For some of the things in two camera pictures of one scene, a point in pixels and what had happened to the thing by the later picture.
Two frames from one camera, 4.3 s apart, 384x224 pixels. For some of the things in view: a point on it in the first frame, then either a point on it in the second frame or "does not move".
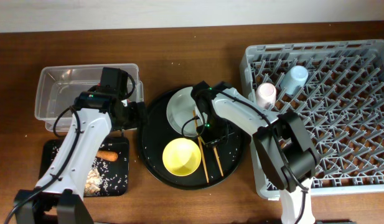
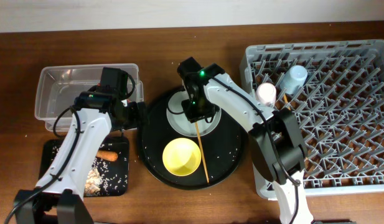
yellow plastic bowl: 181,157 does not move
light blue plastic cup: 294,79 does not move
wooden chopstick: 218,161 -> 286,102
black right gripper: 212,139 -> 195,114
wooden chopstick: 200,146 does not move
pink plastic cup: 266,94 does not move
